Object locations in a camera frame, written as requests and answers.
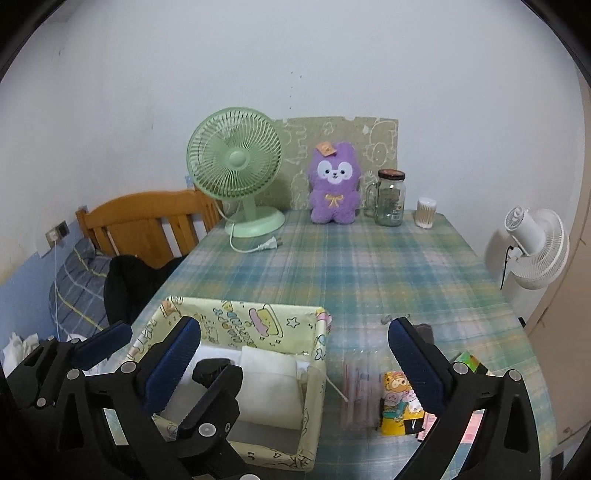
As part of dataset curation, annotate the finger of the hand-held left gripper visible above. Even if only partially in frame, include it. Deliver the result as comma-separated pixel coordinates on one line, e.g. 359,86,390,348
178,359,246,480
7,322,134,415

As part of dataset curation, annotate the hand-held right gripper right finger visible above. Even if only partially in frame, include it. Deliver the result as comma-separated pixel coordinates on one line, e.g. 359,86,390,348
387,316,542,480

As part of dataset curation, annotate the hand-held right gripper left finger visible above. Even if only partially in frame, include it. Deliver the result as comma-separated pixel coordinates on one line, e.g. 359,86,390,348
56,316,202,480

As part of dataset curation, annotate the dark grey drawstring pouch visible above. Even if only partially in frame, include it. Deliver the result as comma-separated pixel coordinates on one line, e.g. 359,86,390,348
382,315,435,345

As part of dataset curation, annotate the yellow cartoon printed packet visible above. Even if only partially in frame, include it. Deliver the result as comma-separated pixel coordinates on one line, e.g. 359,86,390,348
379,370,426,437

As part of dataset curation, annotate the green and black packet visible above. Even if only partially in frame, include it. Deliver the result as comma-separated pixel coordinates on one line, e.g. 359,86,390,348
455,351,490,376

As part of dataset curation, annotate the yellow printed storage box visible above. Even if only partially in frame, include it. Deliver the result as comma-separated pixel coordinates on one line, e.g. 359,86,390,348
127,296,332,472

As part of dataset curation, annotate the pink soft pouch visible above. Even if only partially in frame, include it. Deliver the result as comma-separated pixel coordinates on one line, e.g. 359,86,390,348
417,410,485,445

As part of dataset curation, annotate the clear plastic packet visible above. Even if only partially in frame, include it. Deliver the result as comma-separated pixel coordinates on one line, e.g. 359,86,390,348
341,348,385,424

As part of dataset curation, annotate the white folded towel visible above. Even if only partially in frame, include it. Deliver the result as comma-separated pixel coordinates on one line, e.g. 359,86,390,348
239,346,311,428

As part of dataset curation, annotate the black garment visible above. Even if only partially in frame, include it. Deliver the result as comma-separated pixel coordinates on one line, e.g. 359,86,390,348
103,255,186,329

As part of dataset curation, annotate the blue plaid pillow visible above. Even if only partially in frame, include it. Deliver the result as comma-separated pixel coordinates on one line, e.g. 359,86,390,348
48,237,115,331

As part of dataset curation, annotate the white crumpled cloth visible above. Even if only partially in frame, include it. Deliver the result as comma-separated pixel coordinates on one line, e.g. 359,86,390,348
2,331,43,366

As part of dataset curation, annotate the plaid tablecloth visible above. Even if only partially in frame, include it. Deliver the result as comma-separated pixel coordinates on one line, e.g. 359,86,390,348
124,209,558,480

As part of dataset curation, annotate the cotton swab container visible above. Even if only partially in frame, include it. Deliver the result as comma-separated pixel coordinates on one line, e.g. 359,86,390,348
416,197,437,229

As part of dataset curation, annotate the glass jar mug with lid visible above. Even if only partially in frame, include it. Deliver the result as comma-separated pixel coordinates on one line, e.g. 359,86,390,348
365,169,407,227

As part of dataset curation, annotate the beige wooden door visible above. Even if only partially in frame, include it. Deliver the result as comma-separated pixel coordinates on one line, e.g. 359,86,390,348
525,182,591,464

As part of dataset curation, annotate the white clip fan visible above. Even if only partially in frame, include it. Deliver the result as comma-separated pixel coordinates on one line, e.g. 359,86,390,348
484,207,570,291

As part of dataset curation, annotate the purple plush toy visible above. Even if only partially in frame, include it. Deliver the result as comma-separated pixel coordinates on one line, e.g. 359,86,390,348
308,141,362,226

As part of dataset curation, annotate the green desk fan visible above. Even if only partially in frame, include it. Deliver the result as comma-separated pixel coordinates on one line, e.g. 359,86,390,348
187,107,287,239

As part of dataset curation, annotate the white charging cable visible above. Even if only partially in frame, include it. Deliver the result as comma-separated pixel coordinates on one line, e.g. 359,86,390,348
52,239,63,335

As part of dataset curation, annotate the wall socket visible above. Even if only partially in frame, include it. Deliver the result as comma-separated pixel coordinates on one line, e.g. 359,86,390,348
45,221,69,246

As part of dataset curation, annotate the black fan cable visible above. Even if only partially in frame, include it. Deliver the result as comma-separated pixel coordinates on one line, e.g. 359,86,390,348
501,247,520,291

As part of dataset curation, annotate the pale green fan power cord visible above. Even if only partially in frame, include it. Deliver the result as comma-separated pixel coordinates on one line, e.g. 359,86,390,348
228,220,283,254

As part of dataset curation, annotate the beige printed wall sheet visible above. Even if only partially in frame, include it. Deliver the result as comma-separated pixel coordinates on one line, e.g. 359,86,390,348
276,116,399,211

